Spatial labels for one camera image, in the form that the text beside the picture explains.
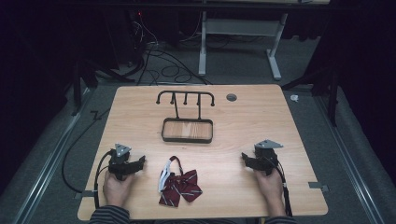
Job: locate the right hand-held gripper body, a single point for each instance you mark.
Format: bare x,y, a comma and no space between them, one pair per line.
267,155

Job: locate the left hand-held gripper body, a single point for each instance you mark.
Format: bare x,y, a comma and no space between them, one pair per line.
120,157

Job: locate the dark red striped bow tie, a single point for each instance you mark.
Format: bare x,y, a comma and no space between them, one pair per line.
180,186

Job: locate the black metal hook rack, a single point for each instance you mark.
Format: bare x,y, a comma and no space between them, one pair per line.
187,130

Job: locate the person's right hand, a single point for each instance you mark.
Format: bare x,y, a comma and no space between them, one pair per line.
270,186

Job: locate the person's left hand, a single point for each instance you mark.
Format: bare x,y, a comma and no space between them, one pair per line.
115,191

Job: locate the round table grommet hole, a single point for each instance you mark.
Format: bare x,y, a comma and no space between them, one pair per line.
231,97

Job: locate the crumpled white paper scrap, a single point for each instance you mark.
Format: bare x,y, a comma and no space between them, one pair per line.
294,98

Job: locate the black metal stand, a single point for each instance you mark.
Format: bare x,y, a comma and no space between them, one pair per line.
330,84
81,81

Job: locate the grey metal floor rail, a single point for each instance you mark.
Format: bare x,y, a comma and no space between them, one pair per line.
348,161
49,158

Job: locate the white metal desk frame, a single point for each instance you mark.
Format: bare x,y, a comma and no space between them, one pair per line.
239,27

